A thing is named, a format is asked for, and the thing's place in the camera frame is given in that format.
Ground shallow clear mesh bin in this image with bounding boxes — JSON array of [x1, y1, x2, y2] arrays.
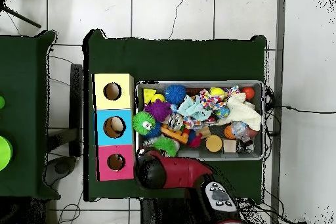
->
[[135, 79, 265, 162]]

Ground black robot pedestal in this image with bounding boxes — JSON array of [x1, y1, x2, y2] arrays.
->
[[140, 198, 191, 224]]

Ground colourful patterned cloth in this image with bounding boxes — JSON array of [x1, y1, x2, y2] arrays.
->
[[198, 85, 241, 111]]

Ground lime green bowl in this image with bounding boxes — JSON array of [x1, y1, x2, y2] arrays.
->
[[0, 135, 13, 171]]

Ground yellow ball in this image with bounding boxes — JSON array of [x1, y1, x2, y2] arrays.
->
[[209, 86, 226, 99]]

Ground purple spiky toy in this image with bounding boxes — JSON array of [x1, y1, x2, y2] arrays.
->
[[144, 99, 173, 123]]

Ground plain green spiky ball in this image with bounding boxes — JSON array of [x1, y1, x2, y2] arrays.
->
[[152, 137, 179, 157]]

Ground wooden box with three holes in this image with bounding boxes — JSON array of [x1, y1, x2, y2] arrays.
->
[[91, 73, 138, 182]]

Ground black cable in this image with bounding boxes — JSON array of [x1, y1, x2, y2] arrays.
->
[[270, 104, 336, 115]]

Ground black tripod leg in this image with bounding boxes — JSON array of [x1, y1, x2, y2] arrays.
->
[[0, 3, 42, 29]]

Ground green spiky ball with eyes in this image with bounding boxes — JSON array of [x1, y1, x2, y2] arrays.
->
[[131, 110, 157, 135]]

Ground blue spiky ball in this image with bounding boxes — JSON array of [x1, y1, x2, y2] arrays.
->
[[164, 85, 188, 106], [145, 122, 162, 139]]

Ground cream white cloth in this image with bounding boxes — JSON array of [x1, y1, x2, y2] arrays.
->
[[216, 92, 263, 131]]

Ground crushed silver drink can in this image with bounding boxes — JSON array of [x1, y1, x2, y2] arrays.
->
[[167, 112, 184, 131]]

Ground light blue cloth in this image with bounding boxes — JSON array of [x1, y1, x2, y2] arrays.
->
[[177, 95, 213, 121]]

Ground dark green side tablecloth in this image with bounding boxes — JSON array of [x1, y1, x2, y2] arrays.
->
[[0, 30, 62, 199]]

